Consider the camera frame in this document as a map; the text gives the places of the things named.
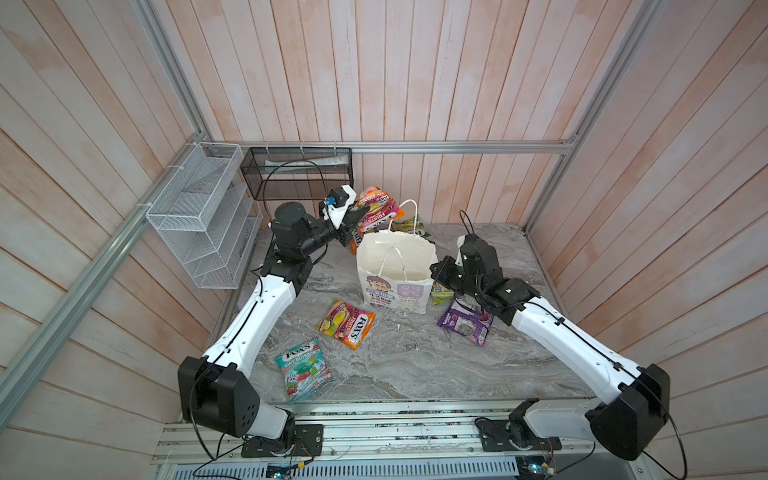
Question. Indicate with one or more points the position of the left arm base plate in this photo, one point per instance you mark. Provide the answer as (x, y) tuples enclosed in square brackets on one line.
[(299, 440)]

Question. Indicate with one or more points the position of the red yellow candy bag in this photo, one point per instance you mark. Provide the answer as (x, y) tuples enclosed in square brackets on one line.
[(382, 208)]

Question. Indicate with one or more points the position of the purple Fox's berries bag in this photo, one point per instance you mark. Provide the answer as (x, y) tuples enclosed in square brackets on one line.
[(468, 321)]

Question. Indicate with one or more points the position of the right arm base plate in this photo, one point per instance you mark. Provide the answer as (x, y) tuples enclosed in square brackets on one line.
[(506, 436)]

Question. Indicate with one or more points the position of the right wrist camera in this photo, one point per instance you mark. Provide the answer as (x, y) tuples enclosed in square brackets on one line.
[(477, 255)]

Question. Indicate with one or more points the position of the white paper bag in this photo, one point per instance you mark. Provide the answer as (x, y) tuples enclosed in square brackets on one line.
[(393, 268)]

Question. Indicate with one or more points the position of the green Spring Tea candy bag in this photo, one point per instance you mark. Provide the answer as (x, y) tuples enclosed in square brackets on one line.
[(440, 293)]

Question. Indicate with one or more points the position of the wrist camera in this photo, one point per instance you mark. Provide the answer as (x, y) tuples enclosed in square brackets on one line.
[(477, 255), (337, 203)]

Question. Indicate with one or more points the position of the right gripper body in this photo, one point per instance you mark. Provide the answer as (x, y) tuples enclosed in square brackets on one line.
[(452, 277)]

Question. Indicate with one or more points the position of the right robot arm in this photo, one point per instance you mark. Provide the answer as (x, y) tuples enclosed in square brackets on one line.
[(631, 401)]

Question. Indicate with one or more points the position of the white wire mesh shelf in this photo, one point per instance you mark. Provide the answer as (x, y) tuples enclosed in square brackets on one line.
[(204, 218)]

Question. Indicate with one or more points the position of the teal Fox's candy bag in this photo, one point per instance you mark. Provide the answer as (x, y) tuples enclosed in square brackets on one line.
[(304, 370)]

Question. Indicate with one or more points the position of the orange Fox's candy bag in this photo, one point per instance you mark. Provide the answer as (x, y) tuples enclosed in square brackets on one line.
[(346, 323)]

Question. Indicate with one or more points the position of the green Fox's candy bag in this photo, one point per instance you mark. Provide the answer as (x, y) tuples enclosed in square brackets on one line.
[(413, 225)]

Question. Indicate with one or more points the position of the black mesh wall basket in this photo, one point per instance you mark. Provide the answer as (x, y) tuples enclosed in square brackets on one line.
[(297, 173)]

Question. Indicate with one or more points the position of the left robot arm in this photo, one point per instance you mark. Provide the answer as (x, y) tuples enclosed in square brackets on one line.
[(215, 389)]

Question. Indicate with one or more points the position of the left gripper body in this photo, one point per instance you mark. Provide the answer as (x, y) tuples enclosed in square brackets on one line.
[(344, 233)]

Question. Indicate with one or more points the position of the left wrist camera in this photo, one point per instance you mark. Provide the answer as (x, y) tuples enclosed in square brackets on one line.
[(337, 203)]

